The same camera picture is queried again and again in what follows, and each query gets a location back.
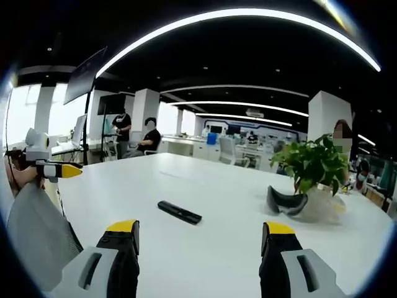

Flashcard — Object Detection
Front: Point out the green potted plant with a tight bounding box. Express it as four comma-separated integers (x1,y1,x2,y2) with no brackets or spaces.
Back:
269,133,351,197

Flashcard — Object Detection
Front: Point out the black remote control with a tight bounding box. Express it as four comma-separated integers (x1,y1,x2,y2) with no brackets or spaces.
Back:
157,200,203,226

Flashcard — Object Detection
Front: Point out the white mesh office chair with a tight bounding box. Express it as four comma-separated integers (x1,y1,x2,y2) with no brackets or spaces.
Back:
218,136,237,166

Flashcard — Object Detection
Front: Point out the person's left hand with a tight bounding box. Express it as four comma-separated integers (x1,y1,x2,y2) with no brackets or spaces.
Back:
11,167,46,191

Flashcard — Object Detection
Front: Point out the black screen stand pole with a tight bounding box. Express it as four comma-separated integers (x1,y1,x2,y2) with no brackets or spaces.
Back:
83,83,95,166

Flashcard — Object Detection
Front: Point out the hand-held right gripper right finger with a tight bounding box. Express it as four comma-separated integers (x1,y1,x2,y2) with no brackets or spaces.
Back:
259,221,347,298

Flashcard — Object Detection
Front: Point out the clear plastic plant wrap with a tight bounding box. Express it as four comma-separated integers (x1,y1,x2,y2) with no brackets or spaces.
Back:
299,183,347,224

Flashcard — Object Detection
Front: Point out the white desktop monitor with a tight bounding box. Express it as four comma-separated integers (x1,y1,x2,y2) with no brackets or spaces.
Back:
71,113,89,148

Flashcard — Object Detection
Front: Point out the large black display screen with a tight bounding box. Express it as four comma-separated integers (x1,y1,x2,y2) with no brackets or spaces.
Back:
63,46,108,106

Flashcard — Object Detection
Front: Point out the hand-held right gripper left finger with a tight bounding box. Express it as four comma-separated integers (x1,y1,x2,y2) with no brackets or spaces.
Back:
51,219,140,298

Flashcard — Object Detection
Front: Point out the wall mounted black screen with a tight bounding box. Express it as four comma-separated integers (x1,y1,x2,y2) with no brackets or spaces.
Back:
97,94,126,115

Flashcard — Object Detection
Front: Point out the black and grey headset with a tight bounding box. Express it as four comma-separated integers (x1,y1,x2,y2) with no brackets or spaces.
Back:
267,185,309,217

